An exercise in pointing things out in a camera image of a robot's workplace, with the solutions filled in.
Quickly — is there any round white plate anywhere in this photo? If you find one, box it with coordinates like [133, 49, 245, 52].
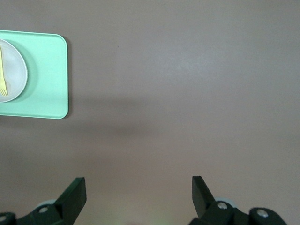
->
[0, 38, 29, 104]

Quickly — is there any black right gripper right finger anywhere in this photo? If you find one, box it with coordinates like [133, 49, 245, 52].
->
[188, 175, 288, 225]

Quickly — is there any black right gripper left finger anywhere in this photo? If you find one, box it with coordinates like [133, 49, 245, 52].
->
[0, 177, 88, 225]

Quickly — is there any light green rectangular tray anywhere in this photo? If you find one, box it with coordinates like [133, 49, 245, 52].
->
[0, 30, 70, 120]

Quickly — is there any yellow plastic fork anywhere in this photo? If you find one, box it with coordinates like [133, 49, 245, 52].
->
[0, 46, 10, 98]

